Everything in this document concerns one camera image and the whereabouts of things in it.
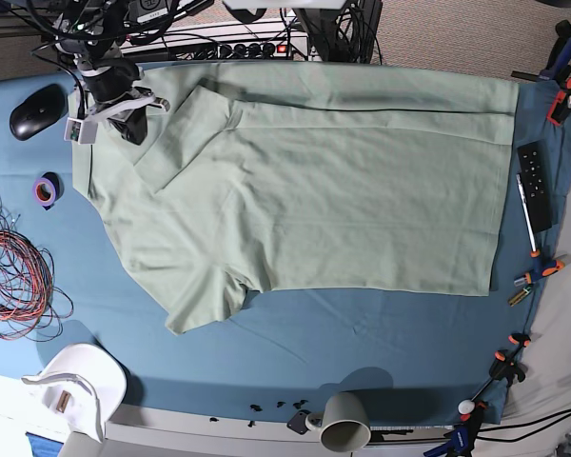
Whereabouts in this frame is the light green T-shirt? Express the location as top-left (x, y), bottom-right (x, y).
top-left (72, 64), bottom-right (520, 334)

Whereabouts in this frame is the orange and black wire bundle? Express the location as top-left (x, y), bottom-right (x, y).
top-left (0, 182), bottom-right (75, 344)

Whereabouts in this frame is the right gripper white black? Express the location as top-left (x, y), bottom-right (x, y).
top-left (64, 59), bottom-right (170, 146)

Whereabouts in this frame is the blue black clamp bottom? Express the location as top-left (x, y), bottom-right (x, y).
top-left (423, 401), bottom-right (487, 457)

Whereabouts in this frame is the black orange clamp upper right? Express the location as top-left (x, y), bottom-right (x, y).
top-left (546, 77), bottom-right (571, 126)

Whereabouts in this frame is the grey-green ceramic mug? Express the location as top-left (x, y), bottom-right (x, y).
top-left (305, 392), bottom-right (371, 453)

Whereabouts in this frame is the purple tape roll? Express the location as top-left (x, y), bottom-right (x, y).
top-left (32, 171), bottom-right (63, 210)

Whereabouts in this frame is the black orange clamp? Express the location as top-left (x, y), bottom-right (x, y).
top-left (546, 77), bottom-right (571, 126)
top-left (471, 333), bottom-right (531, 403)

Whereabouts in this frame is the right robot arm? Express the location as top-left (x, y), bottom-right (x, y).
top-left (24, 1), bottom-right (169, 146)

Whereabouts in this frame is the blue black clamp top right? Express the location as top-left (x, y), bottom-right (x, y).
top-left (510, 20), bottom-right (571, 83)

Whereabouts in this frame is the black remote control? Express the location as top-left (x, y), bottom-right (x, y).
top-left (517, 142), bottom-right (552, 233)

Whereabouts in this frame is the orange blue screwdriver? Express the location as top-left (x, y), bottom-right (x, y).
top-left (514, 257), bottom-right (565, 287)

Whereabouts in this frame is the black orange clamp lower right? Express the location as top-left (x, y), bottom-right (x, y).
top-left (471, 333), bottom-right (531, 403)

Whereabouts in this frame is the white baseball cap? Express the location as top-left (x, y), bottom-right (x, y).
top-left (21, 343), bottom-right (128, 443)

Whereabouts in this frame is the blue table cloth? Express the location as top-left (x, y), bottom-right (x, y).
top-left (0, 74), bottom-right (544, 425)

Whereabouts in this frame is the black computer mouse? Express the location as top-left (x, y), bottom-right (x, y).
top-left (9, 84), bottom-right (67, 141)

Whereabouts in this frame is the white pen orange tip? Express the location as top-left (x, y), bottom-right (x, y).
top-left (516, 173), bottom-right (540, 257)

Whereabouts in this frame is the black power strip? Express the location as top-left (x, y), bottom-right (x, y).
top-left (175, 42), bottom-right (294, 61)

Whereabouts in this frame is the blue black clamp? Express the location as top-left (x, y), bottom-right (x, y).
top-left (510, 20), bottom-right (571, 83)
top-left (423, 401), bottom-right (487, 457)

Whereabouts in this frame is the white ball knob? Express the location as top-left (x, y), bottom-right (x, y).
top-left (458, 400), bottom-right (475, 415)

